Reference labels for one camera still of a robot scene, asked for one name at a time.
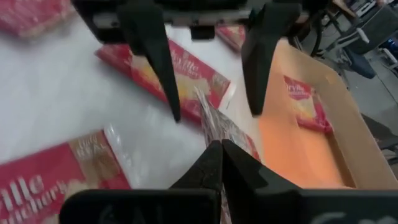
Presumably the grey office chair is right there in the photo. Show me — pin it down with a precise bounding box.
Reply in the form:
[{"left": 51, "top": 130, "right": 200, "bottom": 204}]
[{"left": 323, "top": 0, "right": 398, "bottom": 80}]

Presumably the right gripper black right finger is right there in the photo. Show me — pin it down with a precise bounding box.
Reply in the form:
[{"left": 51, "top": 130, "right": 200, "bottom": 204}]
[{"left": 221, "top": 139, "right": 398, "bottom": 224}]

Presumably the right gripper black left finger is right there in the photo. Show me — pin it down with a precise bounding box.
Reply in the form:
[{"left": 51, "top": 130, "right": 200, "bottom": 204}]
[{"left": 58, "top": 139, "right": 223, "bottom": 224}]

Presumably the red popcorn bag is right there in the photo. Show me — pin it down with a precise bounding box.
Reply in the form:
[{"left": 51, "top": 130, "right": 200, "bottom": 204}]
[
  {"left": 95, "top": 39, "right": 231, "bottom": 125},
  {"left": 282, "top": 74, "right": 333, "bottom": 135},
  {"left": 216, "top": 24, "right": 247, "bottom": 52},
  {"left": 194, "top": 86, "right": 261, "bottom": 162},
  {"left": 0, "top": 124, "right": 137, "bottom": 224},
  {"left": 0, "top": 0, "right": 75, "bottom": 40}
]

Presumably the orange cardboard box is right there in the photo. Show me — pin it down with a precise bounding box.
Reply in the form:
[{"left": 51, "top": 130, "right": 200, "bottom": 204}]
[{"left": 236, "top": 37, "right": 398, "bottom": 190}]

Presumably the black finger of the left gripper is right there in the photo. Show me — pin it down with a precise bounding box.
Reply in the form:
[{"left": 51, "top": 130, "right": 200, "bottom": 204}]
[
  {"left": 118, "top": 0, "right": 182, "bottom": 123},
  {"left": 241, "top": 2, "right": 302, "bottom": 117}
]

